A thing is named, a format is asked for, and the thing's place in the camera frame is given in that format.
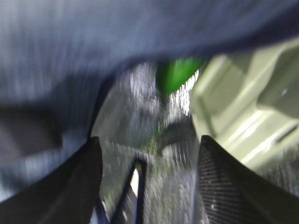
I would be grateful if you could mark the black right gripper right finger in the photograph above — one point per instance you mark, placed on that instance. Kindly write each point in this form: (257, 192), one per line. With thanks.
(231, 193)

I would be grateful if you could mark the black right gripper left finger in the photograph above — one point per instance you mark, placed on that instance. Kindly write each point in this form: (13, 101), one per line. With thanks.
(65, 196)

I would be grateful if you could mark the green lid glass container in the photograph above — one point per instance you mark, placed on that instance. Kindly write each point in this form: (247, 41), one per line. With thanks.
(249, 102)

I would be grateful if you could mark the green cucumber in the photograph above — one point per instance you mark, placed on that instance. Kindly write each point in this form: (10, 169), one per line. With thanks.
(171, 75)

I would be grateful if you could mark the dark navy lunch bag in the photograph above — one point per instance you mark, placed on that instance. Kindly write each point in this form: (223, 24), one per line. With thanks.
(71, 70)

